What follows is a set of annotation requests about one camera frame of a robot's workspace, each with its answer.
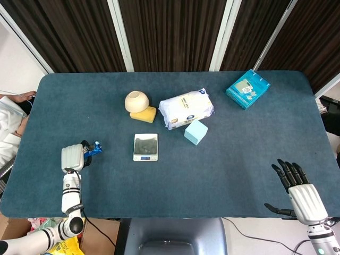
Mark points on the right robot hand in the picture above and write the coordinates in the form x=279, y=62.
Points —
x=305, y=200

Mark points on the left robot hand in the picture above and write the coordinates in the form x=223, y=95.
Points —
x=72, y=159

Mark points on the blue cookie snack packet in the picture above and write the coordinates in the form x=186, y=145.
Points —
x=95, y=150

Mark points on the small digital scale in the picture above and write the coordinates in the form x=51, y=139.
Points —
x=145, y=147

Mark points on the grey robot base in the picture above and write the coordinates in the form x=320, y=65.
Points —
x=171, y=236

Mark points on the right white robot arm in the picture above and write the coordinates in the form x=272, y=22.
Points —
x=320, y=239

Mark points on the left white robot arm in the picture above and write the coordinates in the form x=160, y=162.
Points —
x=67, y=207

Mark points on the teal box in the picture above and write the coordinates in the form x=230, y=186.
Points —
x=247, y=89

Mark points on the person in white clothing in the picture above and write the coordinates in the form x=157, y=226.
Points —
x=12, y=125

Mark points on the green checkered cloth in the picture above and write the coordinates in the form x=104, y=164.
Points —
x=45, y=223

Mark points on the brown cardboard box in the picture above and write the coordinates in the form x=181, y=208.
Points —
x=101, y=235

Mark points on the yellow sponge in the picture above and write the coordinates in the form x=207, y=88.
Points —
x=144, y=115

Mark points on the beige round bowl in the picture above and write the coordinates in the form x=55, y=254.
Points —
x=136, y=102

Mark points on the yellow plastic bag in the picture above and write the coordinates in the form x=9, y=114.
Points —
x=66, y=245

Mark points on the blue table cloth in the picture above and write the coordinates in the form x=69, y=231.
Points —
x=170, y=183

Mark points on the dark slatted screen panel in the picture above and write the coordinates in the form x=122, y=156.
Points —
x=172, y=34
x=305, y=42
x=255, y=34
x=63, y=34

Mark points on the white tissue pack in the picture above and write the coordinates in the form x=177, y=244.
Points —
x=186, y=107

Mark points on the light blue cube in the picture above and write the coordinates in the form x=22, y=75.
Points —
x=195, y=132

